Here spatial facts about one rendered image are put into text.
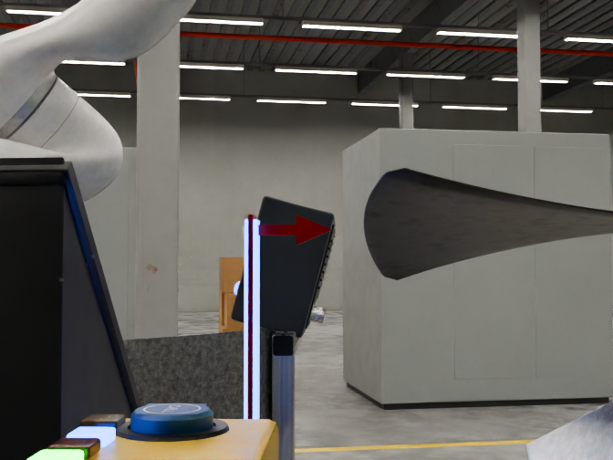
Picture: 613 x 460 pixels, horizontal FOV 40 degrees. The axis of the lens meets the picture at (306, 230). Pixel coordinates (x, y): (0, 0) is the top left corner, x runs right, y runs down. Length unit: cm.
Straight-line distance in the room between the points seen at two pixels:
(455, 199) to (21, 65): 61
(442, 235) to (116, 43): 53
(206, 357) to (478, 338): 469
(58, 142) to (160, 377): 143
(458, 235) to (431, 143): 623
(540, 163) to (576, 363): 168
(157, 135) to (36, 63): 384
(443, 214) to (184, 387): 188
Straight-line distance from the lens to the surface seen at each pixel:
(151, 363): 240
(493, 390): 711
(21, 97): 106
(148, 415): 41
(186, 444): 39
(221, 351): 255
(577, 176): 739
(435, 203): 62
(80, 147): 106
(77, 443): 38
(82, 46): 107
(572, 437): 70
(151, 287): 484
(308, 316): 125
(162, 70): 496
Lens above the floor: 115
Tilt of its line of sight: 2 degrees up
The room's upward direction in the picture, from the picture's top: straight up
